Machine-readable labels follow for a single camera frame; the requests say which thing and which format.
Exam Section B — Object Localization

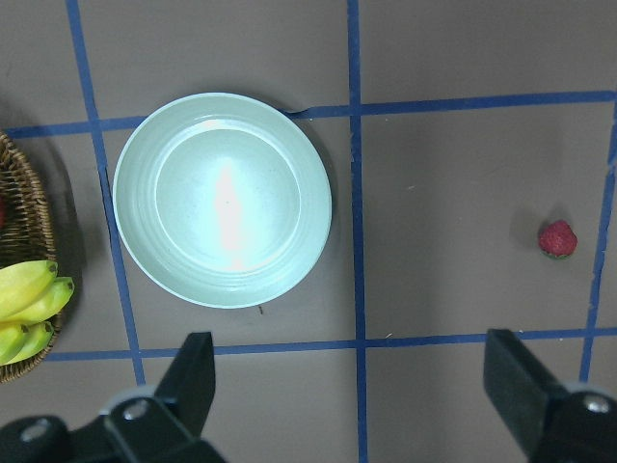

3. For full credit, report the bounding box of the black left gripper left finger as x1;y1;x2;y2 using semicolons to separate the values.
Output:
1;332;225;462

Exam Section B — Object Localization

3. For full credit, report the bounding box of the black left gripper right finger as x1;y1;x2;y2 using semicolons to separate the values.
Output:
484;329;616;462

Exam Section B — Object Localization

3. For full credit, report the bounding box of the light green round plate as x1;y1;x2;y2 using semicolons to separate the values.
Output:
113;93;333;309

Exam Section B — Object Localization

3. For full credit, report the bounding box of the yellow banana bunch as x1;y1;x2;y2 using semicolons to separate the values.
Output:
1;259;74;367

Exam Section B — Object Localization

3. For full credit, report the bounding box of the brown wicker basket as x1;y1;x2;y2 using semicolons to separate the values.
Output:
0;128;67;385

